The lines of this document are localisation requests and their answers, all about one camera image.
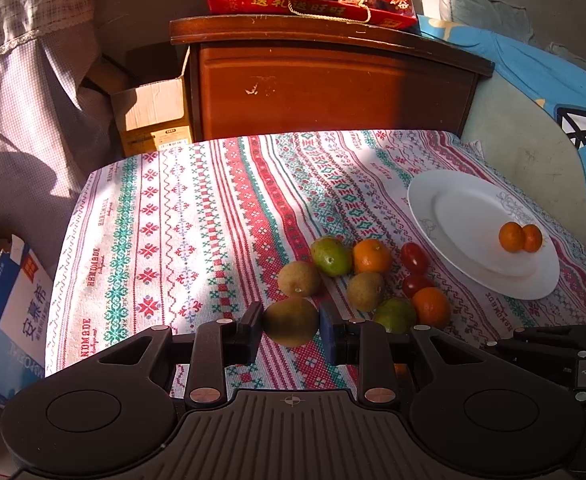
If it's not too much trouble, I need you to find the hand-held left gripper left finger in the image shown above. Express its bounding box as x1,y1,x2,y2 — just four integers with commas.
93,302,264,410

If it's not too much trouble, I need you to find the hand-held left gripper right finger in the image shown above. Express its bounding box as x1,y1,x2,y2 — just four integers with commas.
319,301,488,408

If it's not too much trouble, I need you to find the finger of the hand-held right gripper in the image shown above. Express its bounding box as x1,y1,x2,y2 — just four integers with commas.
488,323,586,390

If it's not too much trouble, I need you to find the brown kiwi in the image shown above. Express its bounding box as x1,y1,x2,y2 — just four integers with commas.
348,271,386,311
264,296,321,348
278,261,322,297

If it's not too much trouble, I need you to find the green citrus fruit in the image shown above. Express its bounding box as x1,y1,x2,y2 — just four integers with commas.
373,297,418,334
311,236,354,277

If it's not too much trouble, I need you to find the red cherry tomato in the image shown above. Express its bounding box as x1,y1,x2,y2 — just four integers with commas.
402,274,434,299
400,242,428,274

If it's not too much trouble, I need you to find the small mandarin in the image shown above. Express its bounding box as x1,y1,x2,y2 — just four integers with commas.
522,224,544,253
499,222,526,253

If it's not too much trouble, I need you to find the white plate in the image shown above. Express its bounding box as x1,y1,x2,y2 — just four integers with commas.
407,169,561,301

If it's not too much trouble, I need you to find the patterned tablecloth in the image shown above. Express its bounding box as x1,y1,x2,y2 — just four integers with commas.
45,130,586,401

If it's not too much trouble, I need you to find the light cardboard box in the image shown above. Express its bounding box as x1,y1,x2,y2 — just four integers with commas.
110,76,194,158

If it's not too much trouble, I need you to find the blue white carton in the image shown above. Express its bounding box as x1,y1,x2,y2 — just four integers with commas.
0,234,56,401

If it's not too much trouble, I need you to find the wooden nightstand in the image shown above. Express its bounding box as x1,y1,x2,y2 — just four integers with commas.
169,14,495,142

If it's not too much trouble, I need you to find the blue printed pillow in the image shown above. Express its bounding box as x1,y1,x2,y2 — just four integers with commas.
418,15,586,263

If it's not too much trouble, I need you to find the dark cardboard box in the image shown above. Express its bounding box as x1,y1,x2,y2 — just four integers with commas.
80,40,184,106

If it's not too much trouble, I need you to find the checked fabric curtain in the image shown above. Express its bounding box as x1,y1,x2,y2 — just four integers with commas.
0,0,104,201

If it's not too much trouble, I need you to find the grey green pillow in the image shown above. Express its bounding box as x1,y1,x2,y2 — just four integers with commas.
439,0,586,61

